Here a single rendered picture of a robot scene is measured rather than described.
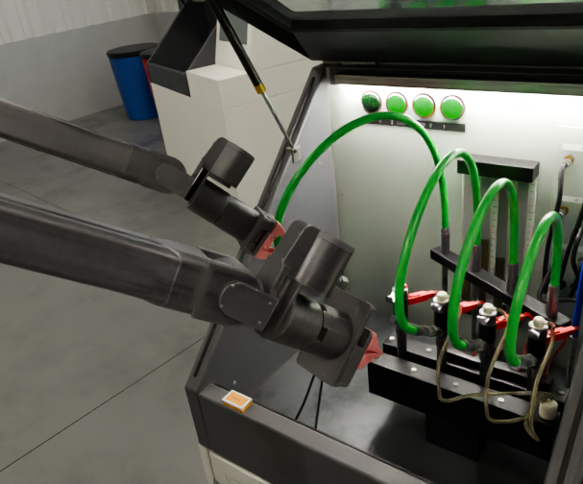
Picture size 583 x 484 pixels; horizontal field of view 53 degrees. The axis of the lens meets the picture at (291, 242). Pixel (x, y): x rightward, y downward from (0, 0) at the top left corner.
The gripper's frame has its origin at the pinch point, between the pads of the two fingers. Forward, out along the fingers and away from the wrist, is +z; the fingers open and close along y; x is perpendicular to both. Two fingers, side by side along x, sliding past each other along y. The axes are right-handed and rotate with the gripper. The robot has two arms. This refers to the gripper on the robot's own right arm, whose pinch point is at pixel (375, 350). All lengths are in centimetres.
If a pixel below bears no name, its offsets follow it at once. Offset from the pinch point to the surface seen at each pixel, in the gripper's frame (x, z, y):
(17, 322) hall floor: 272, 81, -92
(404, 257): 7.0, 7.1, 13.0
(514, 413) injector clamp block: -4.7, 37.1, -0.9
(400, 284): 6.6, 8.3, 9.3
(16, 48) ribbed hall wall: 681, 125, 81
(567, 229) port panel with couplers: 5, 47, 34
